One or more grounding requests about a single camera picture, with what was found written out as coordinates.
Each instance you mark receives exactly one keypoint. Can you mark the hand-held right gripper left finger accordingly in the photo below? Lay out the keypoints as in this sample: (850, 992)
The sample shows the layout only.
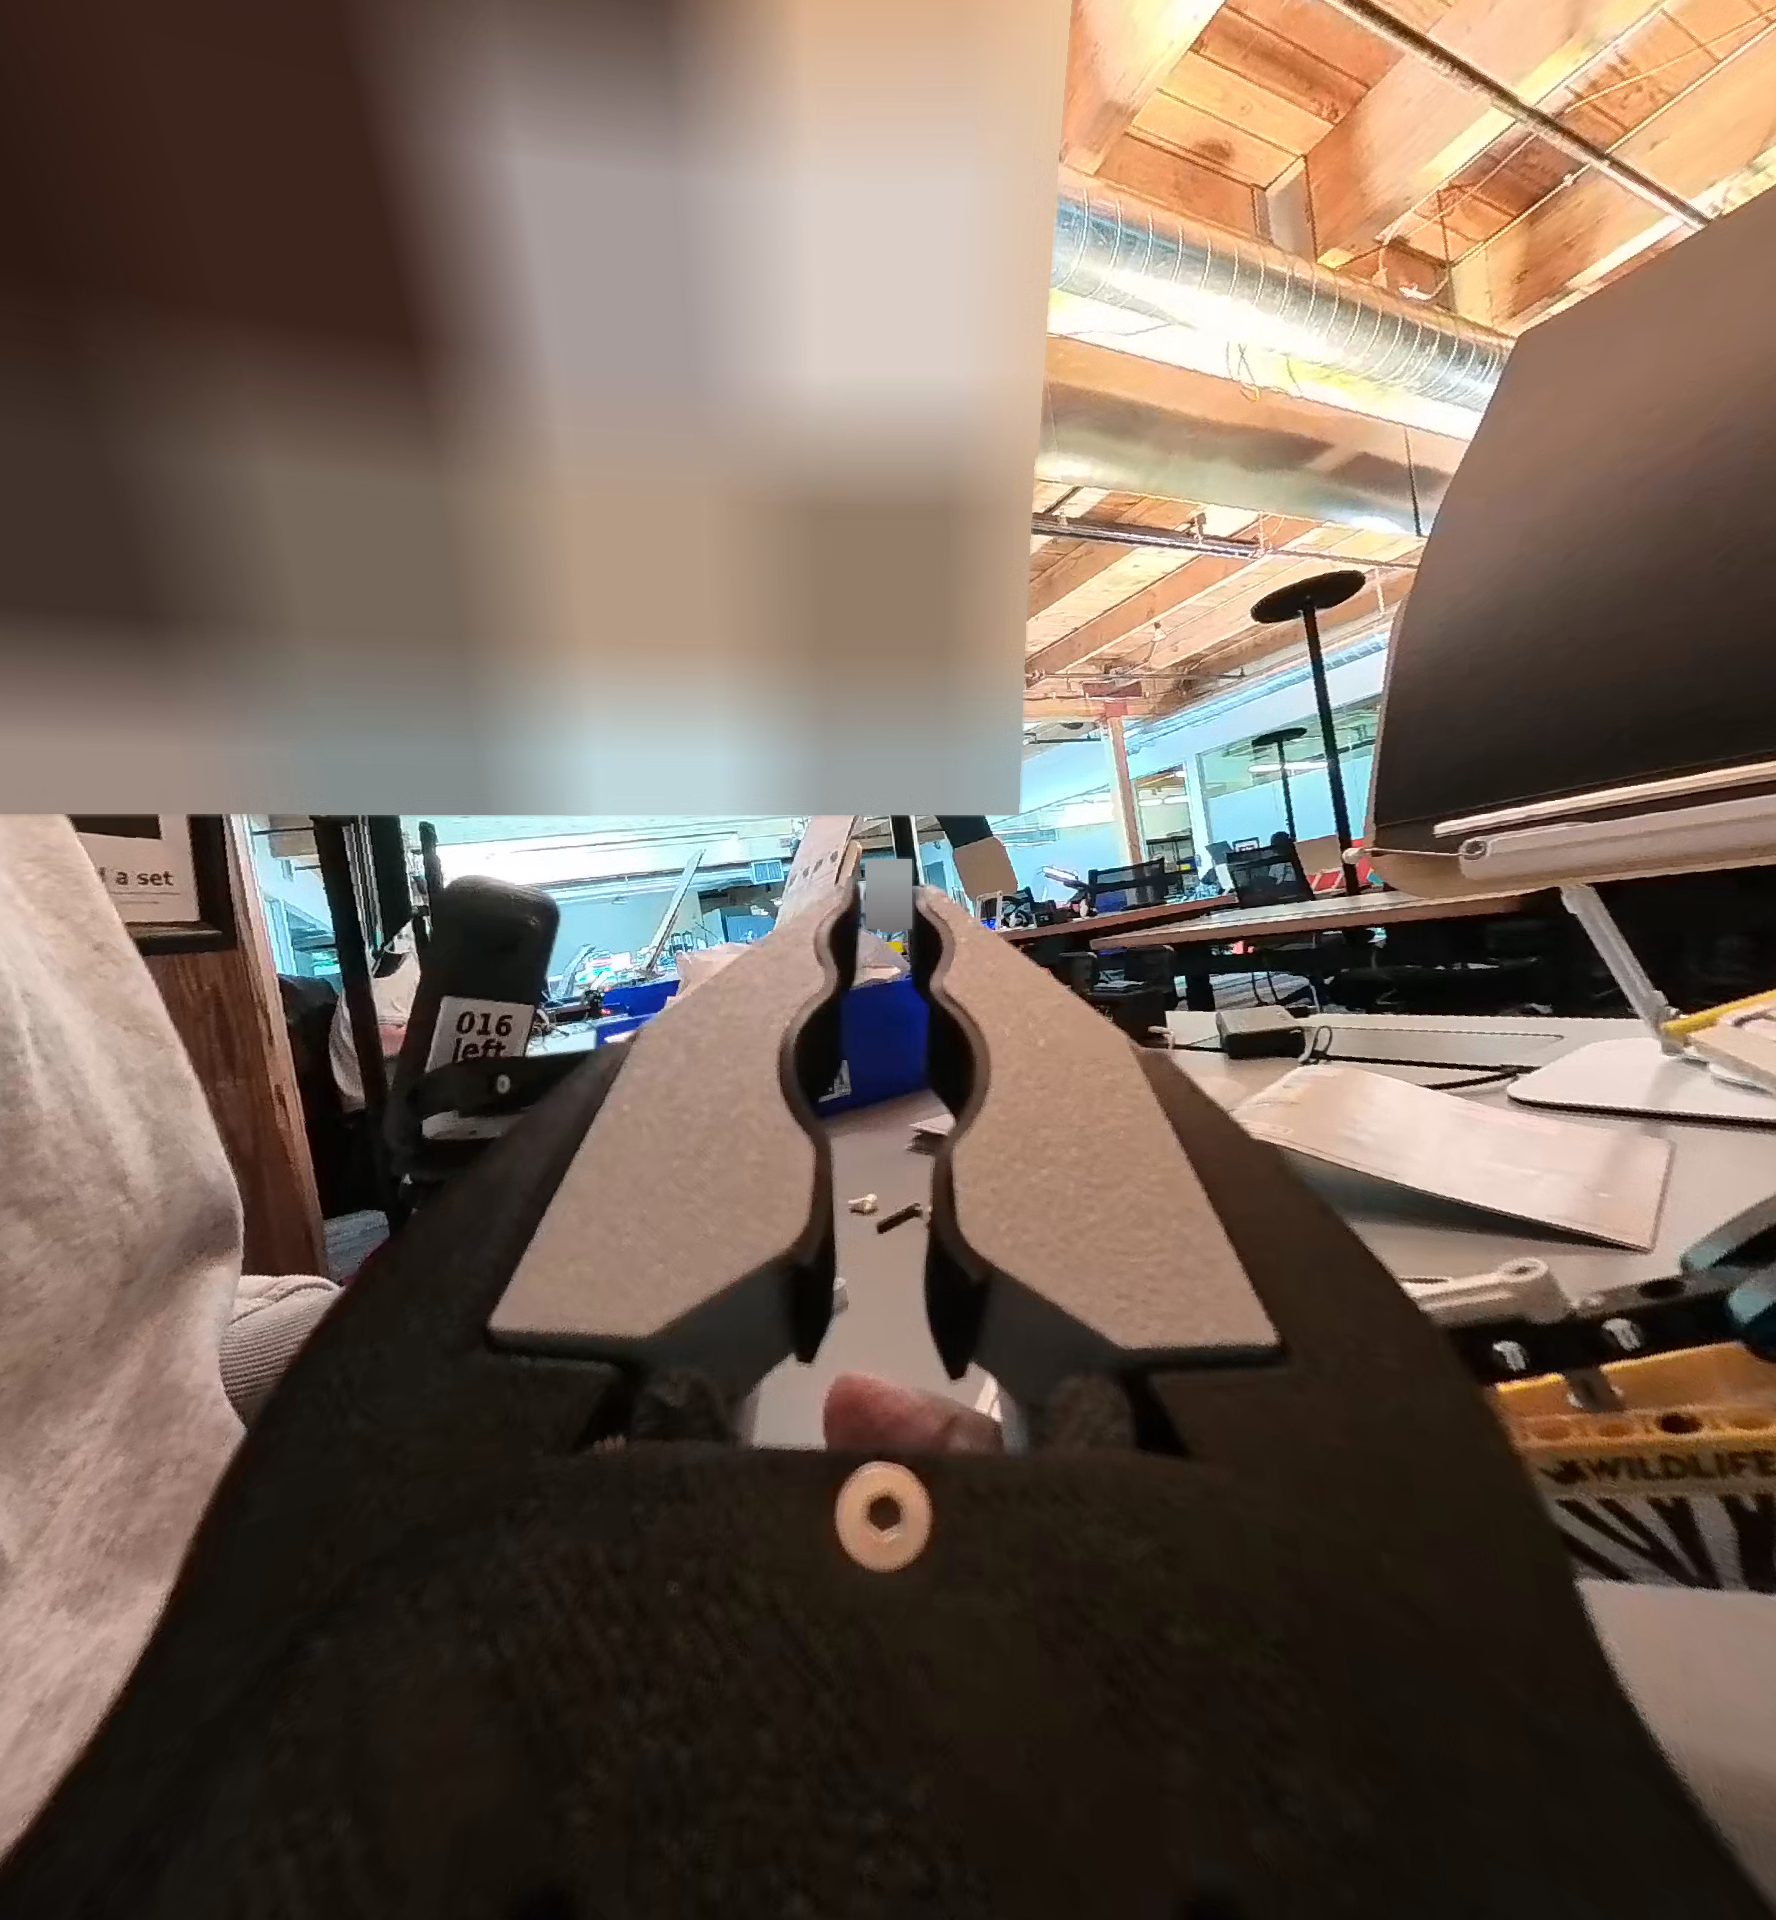
(649, 1185)

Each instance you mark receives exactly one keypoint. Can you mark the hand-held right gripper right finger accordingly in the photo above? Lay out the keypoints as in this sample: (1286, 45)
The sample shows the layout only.
(1097, 1185)

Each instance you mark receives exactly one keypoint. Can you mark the long black lego axle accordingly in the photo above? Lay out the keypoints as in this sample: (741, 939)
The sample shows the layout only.
(902, 1218)

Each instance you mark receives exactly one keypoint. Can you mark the lego instruction booklet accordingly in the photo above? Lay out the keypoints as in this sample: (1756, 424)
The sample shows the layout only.
(1474, 1156)

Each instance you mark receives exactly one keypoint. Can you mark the lego airplane model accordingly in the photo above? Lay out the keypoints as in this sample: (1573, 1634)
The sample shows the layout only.
(1653, 1440)

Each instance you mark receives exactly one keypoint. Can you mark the person's right hand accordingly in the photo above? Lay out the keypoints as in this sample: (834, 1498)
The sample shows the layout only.
(911, 1418)

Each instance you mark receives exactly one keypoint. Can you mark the black power adapter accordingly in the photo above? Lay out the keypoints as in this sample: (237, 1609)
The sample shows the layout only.
(1261, 1028)

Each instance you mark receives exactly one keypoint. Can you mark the blue plastic bin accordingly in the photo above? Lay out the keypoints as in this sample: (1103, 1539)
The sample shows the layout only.
(874, 1035)

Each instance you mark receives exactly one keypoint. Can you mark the brown wooden desk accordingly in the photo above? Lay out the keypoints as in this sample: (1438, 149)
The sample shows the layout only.
(235, 1080)

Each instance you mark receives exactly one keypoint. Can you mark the brown office desk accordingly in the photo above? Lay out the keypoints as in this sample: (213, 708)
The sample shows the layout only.
(1277, 908)

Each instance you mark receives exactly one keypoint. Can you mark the black floor lamp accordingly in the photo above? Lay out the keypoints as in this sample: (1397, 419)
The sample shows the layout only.
(1330, 704)
(1286, 780)

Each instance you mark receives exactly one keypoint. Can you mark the grey zip sweatshirt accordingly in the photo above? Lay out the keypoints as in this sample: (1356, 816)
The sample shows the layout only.
(63, 1276)

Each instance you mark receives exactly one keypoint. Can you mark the large black monitor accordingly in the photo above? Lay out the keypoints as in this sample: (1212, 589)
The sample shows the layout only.
(1622, 524)

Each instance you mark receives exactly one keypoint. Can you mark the white wall poster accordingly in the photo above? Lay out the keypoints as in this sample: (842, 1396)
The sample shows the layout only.
(153, 885)

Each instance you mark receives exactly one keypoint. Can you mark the silver ceiling duct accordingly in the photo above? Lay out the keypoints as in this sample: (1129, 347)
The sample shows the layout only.
(1277, 285)

